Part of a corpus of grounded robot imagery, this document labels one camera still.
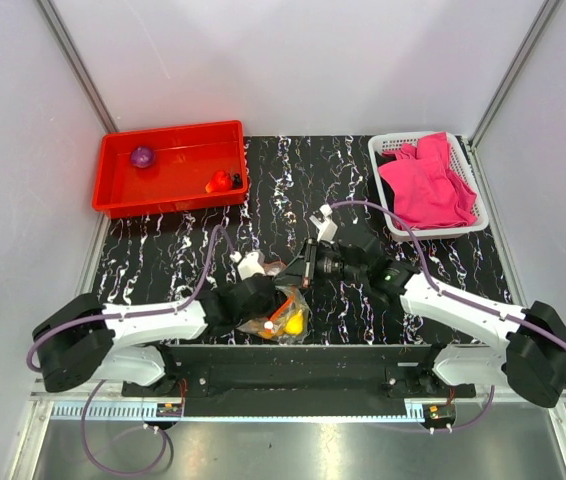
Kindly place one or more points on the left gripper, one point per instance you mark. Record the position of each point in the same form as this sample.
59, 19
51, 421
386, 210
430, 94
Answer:
274, 303

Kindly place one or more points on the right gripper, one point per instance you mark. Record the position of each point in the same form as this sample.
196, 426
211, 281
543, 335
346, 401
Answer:
311, 272

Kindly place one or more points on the clear zip top bag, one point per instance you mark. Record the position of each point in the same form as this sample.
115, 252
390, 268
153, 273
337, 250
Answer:
271, 328

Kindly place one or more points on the red fake fruit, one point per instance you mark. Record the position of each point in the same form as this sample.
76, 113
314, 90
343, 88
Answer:
221, 181

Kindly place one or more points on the pink fake fruit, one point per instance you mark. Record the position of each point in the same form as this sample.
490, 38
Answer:
142, 157

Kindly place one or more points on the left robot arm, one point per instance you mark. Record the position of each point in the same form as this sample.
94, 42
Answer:
89, 340

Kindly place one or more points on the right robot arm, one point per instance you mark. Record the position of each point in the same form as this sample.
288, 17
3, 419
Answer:
523, 348

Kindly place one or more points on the yellow fake lemon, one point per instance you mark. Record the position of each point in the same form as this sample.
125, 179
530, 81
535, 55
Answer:
295, 323

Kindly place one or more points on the black marble mat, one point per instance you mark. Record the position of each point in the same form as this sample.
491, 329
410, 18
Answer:
158, 258

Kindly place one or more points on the pink cloth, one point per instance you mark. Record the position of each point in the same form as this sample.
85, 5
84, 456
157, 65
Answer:
428, 193

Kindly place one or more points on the white plastic basket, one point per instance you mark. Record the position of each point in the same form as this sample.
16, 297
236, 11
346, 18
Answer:
460, 165

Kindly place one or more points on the red plastic bin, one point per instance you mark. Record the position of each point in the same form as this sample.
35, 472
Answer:
186, 157

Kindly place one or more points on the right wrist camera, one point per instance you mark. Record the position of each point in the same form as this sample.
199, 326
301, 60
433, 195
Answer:
326, 227

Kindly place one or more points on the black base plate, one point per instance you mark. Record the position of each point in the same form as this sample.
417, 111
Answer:
292, 382

